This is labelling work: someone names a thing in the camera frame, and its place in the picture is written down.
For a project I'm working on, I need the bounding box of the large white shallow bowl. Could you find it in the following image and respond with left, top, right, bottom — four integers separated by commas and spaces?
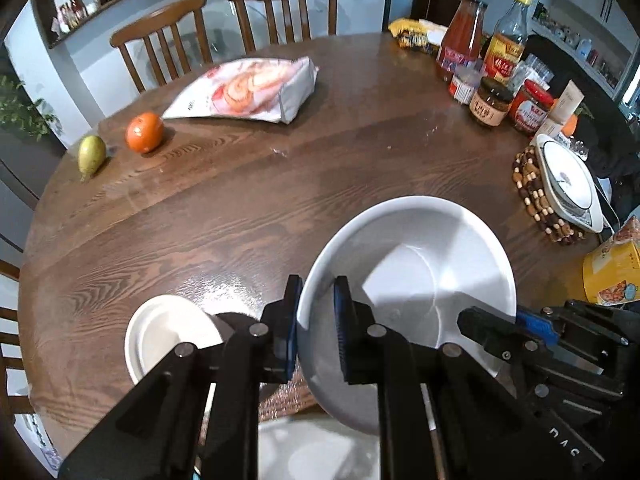
297, 196, 516, 434

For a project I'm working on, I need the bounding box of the small white bowl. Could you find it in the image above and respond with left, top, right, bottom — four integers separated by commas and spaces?
124, 295, 233, 385

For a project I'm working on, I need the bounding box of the yellow snack box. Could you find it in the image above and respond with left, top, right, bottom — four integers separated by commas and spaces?
582, 216, 640, 306

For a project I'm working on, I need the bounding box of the white patterned plate on trivet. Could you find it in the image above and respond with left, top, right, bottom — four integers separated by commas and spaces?
532, 134, 604, 234

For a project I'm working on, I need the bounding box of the wooden bead trivet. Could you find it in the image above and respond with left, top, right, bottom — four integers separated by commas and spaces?
512, 146, 585, 246

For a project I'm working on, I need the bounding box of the red lid chili jar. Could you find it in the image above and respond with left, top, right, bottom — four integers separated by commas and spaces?
509, 79, 554, 136

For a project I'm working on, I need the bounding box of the brown sauce jar black lid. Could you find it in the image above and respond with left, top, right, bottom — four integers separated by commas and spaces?
469, 77, 514, 128

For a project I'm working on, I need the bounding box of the orange tangerine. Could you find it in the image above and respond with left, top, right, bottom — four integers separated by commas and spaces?
125, 112, 164, 154

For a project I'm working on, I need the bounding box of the small white label jar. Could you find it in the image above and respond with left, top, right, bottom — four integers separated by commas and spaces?
448, 65, 483, 105

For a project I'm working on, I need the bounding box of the wooden chair at left side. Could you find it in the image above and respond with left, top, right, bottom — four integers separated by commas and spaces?
1, 260, 35, 420

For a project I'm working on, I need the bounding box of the wooden chair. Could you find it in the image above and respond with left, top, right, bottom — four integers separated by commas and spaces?
228, 0, 338, 54
1, 260, 35, 420
110, 0, 213, 93

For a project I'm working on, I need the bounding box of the white shrimp snack bag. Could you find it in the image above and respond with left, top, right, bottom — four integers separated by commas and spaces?
162, 56, 318, 124

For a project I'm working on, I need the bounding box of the green pear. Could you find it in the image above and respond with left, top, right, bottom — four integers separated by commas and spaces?
77, 134, 107, 181

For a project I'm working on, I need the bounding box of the yellow cap oil bottle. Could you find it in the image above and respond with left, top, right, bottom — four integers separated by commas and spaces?
484, 0, 532, 84

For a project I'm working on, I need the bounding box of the red sauce glass bottle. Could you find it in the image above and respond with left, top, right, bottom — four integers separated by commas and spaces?
436, 0, 488, 82

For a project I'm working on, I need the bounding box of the grey refrigerator with magnets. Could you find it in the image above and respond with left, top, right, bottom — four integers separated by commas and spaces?
1, 132, 65, 268

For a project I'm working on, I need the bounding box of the yellow black snack packet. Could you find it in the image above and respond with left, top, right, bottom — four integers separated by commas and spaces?
387, 18, 447, 54

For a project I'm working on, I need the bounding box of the white cabinet with items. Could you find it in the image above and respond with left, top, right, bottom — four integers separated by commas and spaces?
537, 0, 639, 104

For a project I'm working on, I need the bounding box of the hanging green vine plant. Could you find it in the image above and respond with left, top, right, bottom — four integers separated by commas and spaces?
0, 75, 58, 141

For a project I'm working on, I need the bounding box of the wooden chair back left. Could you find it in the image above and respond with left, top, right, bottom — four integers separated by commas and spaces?
110, 0, 213, 93

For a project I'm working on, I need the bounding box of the wooden chair back right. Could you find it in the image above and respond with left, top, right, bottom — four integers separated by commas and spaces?
228, 0, 338, 54

